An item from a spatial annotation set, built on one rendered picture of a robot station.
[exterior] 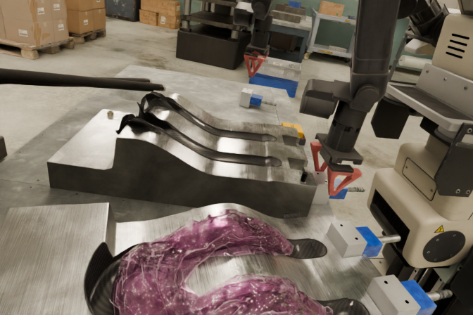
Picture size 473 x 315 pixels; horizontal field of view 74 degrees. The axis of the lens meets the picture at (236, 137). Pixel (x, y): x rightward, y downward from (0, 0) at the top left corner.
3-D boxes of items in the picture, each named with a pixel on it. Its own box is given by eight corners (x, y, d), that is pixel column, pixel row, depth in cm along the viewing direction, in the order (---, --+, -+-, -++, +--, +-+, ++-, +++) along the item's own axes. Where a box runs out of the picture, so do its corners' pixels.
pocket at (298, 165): (303, 174, 69) (307, 160, 67) (307, 189, 64) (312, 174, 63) (283, 171, 69) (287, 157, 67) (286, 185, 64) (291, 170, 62)
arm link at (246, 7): (263, 5, 93) (273, -11, 97) (228, -2, 96) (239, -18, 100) (263, 38, 103) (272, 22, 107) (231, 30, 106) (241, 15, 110)
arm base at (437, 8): (465, 19, 77) (433, 13, 87) (452, -7, 73) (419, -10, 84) (435, 45, 79) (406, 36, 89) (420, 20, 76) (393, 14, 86)
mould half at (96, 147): (288, 157, 86) (300, 112, 80) (305, 223, 63) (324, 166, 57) (103, 129, 83) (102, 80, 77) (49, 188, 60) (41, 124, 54)
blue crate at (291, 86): (295, 89, 427) (300, 74, 417) (294, 98, 390) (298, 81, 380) (252, 80, 434) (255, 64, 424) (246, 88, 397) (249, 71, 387)
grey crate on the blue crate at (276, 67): (299, 74, 417) (302, 63, 410) (298, 82, 381) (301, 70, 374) (255, 65, 424) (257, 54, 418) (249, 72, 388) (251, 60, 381)
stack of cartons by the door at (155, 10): (180, 28, 712) (183, -12, 674) (174, 29, 683) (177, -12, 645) (145, 21, 722) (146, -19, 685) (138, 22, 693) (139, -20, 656)
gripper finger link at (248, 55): (240, 76, 107) (245, 48, 103) (244, 71, 113) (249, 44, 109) (259, 80, 106) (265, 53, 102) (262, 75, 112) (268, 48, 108)
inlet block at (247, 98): (275, 109, 118) (279, 95, 115) (274, 113, 113) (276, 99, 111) (241, 101, 120) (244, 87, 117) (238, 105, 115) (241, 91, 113)
